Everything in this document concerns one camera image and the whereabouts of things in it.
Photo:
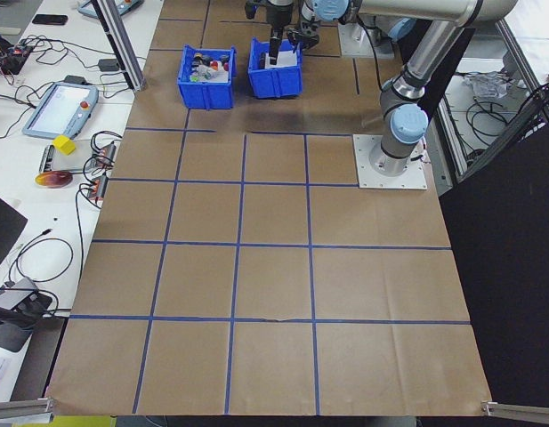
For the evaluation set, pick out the blue bin with capacitors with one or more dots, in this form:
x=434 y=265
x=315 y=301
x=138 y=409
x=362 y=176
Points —
x=276 y=84

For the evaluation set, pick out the blue bin with buttons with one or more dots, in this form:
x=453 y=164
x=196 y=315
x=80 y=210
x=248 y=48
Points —
x=207 y=95

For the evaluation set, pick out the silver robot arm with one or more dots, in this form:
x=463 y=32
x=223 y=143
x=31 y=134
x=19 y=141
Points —
x=412 y=9
x=401 y=30

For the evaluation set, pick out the white foam bin liner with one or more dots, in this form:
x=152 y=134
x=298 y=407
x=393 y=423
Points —
x=289 y=60

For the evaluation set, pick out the assorted small items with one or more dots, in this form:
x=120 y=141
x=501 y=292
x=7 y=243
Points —
x=220 y=79

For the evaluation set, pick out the grey teach pendant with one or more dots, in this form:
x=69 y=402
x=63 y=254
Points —
x=60 y=109
x=118 y=6

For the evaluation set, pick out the black power adapter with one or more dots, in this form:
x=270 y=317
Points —
x=16 y=298
x=76 y=80
x=108 y=65

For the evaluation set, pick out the crumpled clear plastic bag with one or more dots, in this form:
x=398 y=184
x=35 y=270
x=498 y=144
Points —
x=485 y=84

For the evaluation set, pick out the aluminium cage bar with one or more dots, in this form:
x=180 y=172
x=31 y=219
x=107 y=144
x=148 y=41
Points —
x=519 y=66

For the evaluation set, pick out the black smartphone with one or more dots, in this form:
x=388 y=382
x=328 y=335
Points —
x=50 y=19

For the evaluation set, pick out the yellow cube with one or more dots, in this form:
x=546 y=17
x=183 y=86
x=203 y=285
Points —
x=63 y=146

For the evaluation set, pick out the small silver device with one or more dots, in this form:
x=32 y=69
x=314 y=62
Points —
x=47 y=158

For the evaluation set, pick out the red yellow toy fruit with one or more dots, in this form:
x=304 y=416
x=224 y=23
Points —
x=54 y=180

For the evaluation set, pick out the black laptop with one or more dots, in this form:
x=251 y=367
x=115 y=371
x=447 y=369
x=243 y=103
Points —
x=2 y=227

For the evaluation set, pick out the black stand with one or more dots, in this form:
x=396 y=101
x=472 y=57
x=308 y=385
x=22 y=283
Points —
x=7 y=335

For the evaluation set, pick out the yellow sheet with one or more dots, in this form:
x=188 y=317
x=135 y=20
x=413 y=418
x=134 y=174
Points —
x=83 y=421

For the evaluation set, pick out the short aluminium profile bar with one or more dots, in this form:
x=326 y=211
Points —
x=519 y=409

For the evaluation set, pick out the long aluminium profile bar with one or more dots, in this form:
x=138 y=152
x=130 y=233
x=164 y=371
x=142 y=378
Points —
x=20 y=410

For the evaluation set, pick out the white square base plate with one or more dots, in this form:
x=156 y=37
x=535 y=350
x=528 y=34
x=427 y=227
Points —
x=349 y=44
x=412 y=178

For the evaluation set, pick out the white switch contact block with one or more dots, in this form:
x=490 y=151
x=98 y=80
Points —
x=214 y=75

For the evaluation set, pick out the aluminium profile post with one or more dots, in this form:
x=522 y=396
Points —
x=123 y=53

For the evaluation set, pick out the V-shaped metal bar frame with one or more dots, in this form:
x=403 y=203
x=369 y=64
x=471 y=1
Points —
x=501 y=141

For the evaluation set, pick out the black frame cover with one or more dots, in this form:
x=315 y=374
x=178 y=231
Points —
x=501 y=267

